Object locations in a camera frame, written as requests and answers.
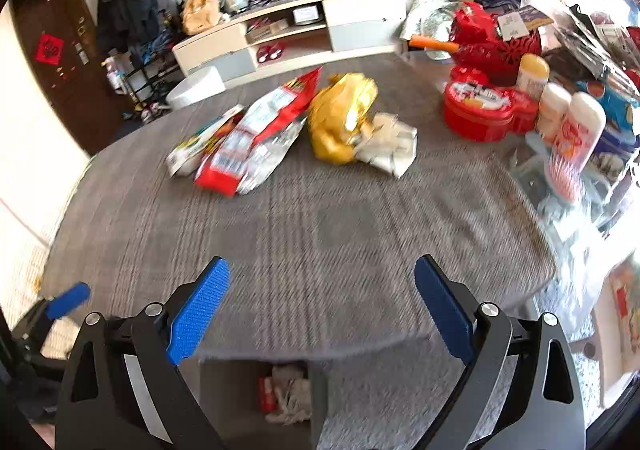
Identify brown wooden door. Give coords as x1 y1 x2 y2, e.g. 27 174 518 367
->
10 0 132 157

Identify small white device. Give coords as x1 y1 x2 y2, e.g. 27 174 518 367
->
292 5 321 26

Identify dark folded clothes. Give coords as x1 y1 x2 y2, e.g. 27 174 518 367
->
472 0 526 12

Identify blue snack bag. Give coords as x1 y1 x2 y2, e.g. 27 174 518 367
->
575 78 640 136

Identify small white bottle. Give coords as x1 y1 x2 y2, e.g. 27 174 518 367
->
537 83 573 146

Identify orange handle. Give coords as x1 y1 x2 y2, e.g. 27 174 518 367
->
410 34 461 53

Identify torn white carton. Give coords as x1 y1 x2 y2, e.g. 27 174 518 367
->
355 113 419 179

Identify white plastic jug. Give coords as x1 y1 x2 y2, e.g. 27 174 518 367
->
102 55 126 94

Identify yellow bag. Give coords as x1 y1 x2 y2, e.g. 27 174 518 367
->
307 73 380 165

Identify long white green box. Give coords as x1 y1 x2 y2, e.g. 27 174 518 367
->
166 105 246 179

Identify cream television cabinet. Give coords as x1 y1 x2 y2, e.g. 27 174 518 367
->
171 0 409 84

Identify red diamond door sticker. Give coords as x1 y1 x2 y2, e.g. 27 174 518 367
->
35 33 66 66

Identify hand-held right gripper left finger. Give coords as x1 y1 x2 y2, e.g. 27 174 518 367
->
54 257 232 450

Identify pile of shoes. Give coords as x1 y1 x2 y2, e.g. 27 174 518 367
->
120 45 182 124

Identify pale floral garment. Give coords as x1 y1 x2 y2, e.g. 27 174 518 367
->
400 0 466 39

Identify grey waste bin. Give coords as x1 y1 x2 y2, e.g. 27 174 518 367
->
199 359 327 450

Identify red snack packet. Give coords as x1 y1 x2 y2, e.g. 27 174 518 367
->
194 67 324 197

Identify pile of snack packets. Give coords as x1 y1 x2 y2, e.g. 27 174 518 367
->
520 0 640 97

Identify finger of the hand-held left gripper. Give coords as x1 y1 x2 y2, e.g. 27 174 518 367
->
15 281 92 356

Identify white bottle red label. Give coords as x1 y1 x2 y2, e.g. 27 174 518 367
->
547 93 607 204

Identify cardboard box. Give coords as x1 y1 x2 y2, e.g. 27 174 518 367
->
245 18 291 44

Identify clear box of coloured blocks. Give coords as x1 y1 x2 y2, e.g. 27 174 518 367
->
592 253 640 409

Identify yellow lid bottle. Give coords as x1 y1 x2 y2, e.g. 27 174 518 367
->
516 54 551 102

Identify bamboo blind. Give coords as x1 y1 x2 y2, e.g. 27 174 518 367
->
0 0 94 292

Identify white round stool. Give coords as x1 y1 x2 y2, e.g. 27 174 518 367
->
166 68 227 112

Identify red openwork basket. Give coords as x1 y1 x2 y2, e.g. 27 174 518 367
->
450 0 544 89

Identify round blue cookie tin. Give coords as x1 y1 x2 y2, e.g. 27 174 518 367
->
585 95 640 172

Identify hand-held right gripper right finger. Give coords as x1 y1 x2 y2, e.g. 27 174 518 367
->
414 254 587 450

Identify white tissue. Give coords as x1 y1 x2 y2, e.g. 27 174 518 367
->
271 364 312 425

